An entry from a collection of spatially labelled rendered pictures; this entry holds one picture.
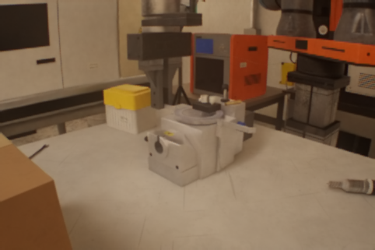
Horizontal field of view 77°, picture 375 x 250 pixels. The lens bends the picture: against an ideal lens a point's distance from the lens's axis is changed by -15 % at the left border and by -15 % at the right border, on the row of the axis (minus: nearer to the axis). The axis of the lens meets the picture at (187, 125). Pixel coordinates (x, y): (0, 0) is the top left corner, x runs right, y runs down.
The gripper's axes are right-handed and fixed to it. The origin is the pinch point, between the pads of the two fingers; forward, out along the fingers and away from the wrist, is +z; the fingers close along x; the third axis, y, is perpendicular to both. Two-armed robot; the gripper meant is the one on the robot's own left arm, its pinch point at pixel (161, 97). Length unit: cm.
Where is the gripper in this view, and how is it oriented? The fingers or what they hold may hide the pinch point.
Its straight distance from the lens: 57.0
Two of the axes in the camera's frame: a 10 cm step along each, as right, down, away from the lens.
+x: -7.0, 2.4, -6.8
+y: -7.2, -2.3, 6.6
